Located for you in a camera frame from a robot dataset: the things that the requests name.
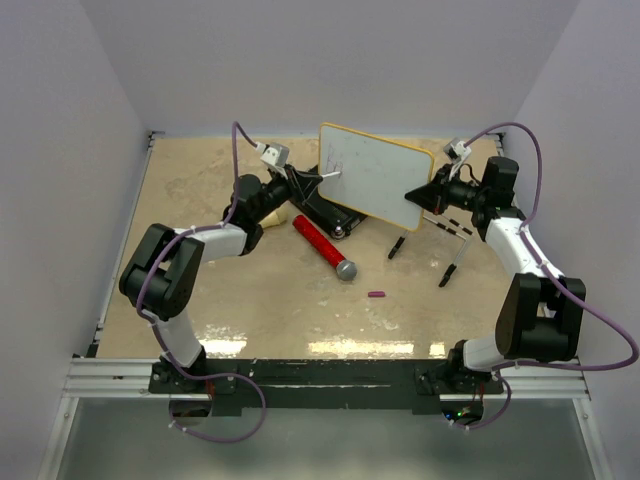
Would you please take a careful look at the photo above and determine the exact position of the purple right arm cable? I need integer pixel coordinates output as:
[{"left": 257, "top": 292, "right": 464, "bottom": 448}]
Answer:
[{"left": 464, "top": 122, "right": 640, "bottom": 374}]

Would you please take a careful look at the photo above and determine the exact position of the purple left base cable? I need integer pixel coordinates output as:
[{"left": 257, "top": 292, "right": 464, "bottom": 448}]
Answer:
[{"left": 168, "top": 374, "right": 269, "bottom": 444}]

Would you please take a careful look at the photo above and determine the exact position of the black ribbed carrying case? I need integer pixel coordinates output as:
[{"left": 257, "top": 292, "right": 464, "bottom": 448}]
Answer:
[{"left": 290, "top": 190, "right": 367, "bottom": 240}]

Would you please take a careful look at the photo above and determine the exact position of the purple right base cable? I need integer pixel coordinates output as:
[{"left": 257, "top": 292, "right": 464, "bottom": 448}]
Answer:
[{"left": 447, "top": 372, "right": 512, "bottom": 431}]

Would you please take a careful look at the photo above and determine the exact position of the black whiteboard stand foot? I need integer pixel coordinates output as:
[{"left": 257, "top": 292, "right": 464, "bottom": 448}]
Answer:
[{"left": 387, "top": 231, "right": 409, "bottom": 260}]

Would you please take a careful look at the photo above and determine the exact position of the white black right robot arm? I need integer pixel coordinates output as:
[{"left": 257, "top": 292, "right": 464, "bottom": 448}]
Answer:
[{"left": 405, "top": 156, "right": 586, "bottom": 393}]

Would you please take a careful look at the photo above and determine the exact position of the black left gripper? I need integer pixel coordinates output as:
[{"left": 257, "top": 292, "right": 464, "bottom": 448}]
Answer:
[{"left": 253, "top": 164, "right": 322, "bottom": 223}]

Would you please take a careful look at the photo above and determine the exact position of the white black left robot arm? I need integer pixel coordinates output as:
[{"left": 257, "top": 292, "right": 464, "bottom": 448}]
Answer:
[{"left": 119, "top": 165, "right": 322, "bottom": 392}]

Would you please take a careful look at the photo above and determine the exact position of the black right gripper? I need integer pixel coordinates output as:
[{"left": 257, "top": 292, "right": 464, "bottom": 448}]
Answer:
[{"left": 405, "top": 164, "right": 486, "bottom": 217}]

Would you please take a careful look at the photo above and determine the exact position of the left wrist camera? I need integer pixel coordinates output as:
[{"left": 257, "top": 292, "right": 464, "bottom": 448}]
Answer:
[{"left": 260, "top": 143, "right": 290, "bottom": 168}]

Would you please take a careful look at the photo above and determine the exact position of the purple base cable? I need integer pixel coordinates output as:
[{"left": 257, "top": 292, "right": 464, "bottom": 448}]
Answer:
[
  {"left": 447, "top": 372, "right": 512, "bottom": 431},
  {"left": 168, "top": 374, "right": 269, "bottom": 444}
]

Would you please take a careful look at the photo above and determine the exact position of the yellow framed whiteboard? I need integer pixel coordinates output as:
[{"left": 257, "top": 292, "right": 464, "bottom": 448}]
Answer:
[{"left": 318, "top": 123, "right": 435, "bottom": 232}]

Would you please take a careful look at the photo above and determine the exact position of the red glitter microphone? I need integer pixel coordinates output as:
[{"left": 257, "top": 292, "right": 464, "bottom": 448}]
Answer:
[{"left": 292, "top": 215, "right": 357, "bottom": 281}]

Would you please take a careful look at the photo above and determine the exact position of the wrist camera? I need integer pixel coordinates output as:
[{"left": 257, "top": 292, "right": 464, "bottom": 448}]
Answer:
[
  {"left": 443, "top": 138, "right": 471, "bottom": 163},
  {"left": 260, "top": 143, "right": 290, "bottom": 168}
]

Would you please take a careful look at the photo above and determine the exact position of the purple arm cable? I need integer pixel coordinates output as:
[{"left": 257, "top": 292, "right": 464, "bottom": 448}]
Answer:
[
  {"left": 135, "top": 120, "right": 266, "bottom": 381},
  {"left": 464, "top": 122, "right": 640, "bottom": 374}
]

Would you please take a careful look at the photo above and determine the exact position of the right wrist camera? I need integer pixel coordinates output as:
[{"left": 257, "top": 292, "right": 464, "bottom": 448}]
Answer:
[{"left": 443, "top": 138, "right": 471, "bottom": 163}]

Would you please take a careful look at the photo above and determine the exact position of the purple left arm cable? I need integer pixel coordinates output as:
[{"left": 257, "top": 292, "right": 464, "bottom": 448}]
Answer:
[{"left": 135, "top": 120, "right": 266, "bottom": 381}]

